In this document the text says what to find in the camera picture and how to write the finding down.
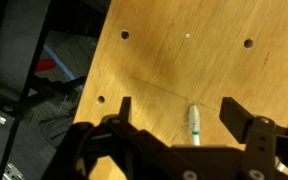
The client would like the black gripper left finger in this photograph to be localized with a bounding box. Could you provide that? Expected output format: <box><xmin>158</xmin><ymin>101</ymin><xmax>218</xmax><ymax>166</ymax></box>
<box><xmin>119</xmin><ymin>97</ymin><xmax>132</xmax><ymax>123</ymax></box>

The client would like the orange handled clamp far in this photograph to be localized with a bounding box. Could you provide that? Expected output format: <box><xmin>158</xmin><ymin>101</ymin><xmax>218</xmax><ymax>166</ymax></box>
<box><xmin>35</xmin><ymin>59</ymin><xmax>56</xmax><ymax>72</ymax></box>

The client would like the white rope with taped ends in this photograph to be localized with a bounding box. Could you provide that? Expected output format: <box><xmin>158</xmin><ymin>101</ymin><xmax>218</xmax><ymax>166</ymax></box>
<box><xmin>187</xmin><ymin>103</ymin><xmax>288</xmax><ymax>174</ymax></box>

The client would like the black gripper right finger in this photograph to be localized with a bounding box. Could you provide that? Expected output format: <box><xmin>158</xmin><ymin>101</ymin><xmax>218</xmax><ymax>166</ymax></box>
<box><xmin>219</xmin><ymin>97</ymin><xmax>254</xmax><ymax>144</ymax></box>

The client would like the black perforated mounting board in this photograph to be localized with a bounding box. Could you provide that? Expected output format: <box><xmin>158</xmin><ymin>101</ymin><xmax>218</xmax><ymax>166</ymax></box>
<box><xmin>0</xmin><ymin>0</ymin><xmax>51</xmax><ymax>180</ymax></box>

